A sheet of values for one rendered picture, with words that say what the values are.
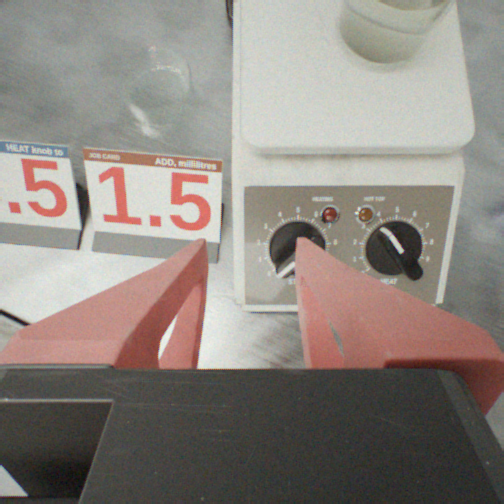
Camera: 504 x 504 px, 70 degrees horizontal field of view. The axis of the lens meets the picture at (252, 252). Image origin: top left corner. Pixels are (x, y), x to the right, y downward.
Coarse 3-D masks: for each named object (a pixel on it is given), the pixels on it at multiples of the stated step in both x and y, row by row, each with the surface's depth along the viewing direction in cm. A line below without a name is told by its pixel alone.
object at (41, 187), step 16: (0, 160) 24; (16, 160) 24; (32, 160) 23; (48, 160) 23; (64, 160) 23; (0, 176) 24; (16, 176) 24; (32, 176) 24; (48, 176) 24; (64, 176) 24; (0, 192) 25; (16, 192) 25; (32, 192) 25; (48, 192) 24; (64, 192) 24; (0, 208) 25; (16, 208) 25; (32, 208) 25; (48, 208) 25; (64, 208) 25
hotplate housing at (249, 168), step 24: (240, 144) 20; (240, 168) 20; (264, 168) 20; (288, 168) 20; (312, 168) 20; (336, 168) 20; (360, 168) 20; (384, 168) 20; (408, 168) 20; (432, 168) 20; (456, 168) 20; (240, 192) 20; (456, 192) 20; (240, 216) 20; (456, 216) 21; (240, 240) 21; (240, 264) 22; (240, 288) 22
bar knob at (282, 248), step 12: (288, 228) 20; (300, 228) 20; (312, 228) 20; (276, 240) 20; (288, 240) 20; (312, 240) 19; (324, 240) 19; (276, 252) 21; (288, 252) 20; (276, 264) 20; (288, 264) 19; (276, 276) 19; (288, 276) 19
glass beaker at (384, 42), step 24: (360, 0) 16; (384, 0) 15; (408, 0) 15; (432, 0) 15; (336, 24) 19; (360, 24) 17; (384, 24) 16; (408, 24) 16; (432, 24) 16; (360, 48) 18; (384, 48) 17; (408, 48) 17
